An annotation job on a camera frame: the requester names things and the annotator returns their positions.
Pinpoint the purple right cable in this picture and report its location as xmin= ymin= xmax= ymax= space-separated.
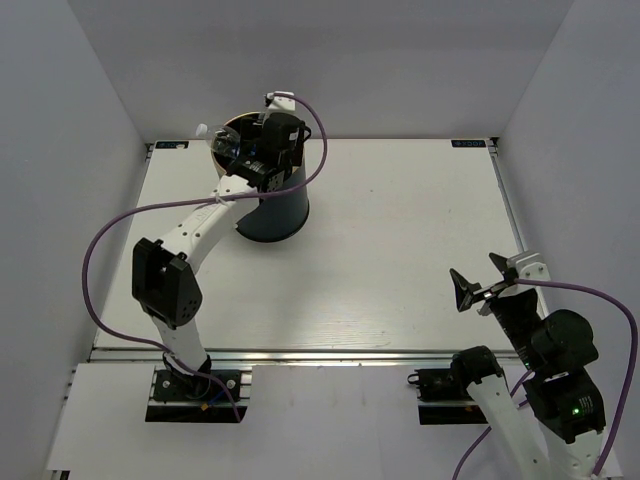
xmin=452 ymin=279 xmax=640 ymax=480

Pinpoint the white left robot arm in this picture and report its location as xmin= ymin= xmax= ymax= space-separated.
xmin=132 ymin=112 xmax=311 ymax=399

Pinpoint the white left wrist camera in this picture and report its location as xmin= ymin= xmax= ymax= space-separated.
xmin=263 ymin=91 xmax=296 ymax=118

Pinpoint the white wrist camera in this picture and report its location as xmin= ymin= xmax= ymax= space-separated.
xmin=504 ymin=251 xmax=550 ymax=296
xmin=263 ymin=91 xmax=296 ymax=118

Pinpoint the aluminium rail front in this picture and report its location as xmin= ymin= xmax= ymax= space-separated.
xmin=89 ymin=347 xmax=526 ymax=369

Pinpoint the dark bin with gold rim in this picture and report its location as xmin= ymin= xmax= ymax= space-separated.
xmin=211 ymin=112 xmax=311 ymax=243

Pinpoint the clear bottle blue label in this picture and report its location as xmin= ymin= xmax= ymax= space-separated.
xmin=195 ymin=123 xmax=241 ymax=160

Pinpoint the blue sticker corner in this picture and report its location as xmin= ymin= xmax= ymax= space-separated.
xmin=451 ymin=139 xmax=486 ymax=148
xmin=154 ymin=140 xmax=189 ymax=150

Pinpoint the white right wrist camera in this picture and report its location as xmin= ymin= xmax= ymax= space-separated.
xmin=504 ymin=251 xmax=550 ymax=296

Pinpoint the blue sticker left corner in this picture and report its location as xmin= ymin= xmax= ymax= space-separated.
xmin=154 ymin=140 xmax=189 ymax=150

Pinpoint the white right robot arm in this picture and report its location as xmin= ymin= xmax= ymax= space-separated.
xmin=449 ymin=252 xmax=614 ymax=479

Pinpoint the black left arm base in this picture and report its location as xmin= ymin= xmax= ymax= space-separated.
xmin=145 ymin=368 xmax=251 ymax=424

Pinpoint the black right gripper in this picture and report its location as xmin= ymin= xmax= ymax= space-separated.
xmin=449 ymin=267 xmax=545 ymax=370

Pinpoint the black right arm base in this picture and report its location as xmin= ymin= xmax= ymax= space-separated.
xmin=407 ymin=369 xmax=488 ymax=426

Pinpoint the blue sticker right corner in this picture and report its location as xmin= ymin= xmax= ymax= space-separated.
xmin=451 ymin=139 xmax=486 ymax=148

